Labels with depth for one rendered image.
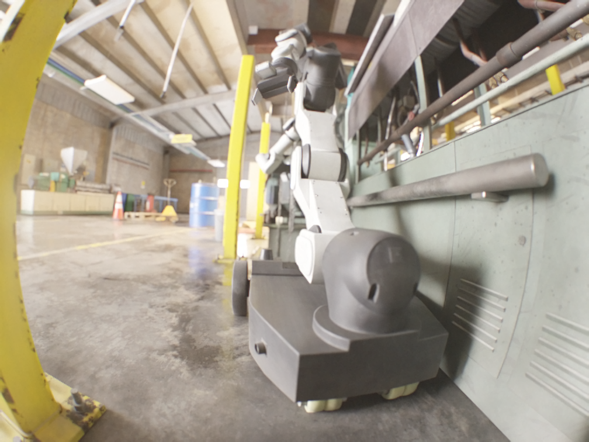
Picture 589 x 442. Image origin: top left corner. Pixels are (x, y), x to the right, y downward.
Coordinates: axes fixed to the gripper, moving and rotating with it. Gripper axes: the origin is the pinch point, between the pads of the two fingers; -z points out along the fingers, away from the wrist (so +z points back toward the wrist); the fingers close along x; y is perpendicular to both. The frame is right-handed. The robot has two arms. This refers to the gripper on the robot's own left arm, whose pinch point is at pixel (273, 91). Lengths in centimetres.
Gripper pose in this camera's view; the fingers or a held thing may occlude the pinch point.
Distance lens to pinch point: 70.1
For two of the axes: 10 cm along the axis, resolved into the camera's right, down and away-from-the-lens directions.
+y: -3.9, -5.6, -7.3
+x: -9.1, 1.2, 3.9
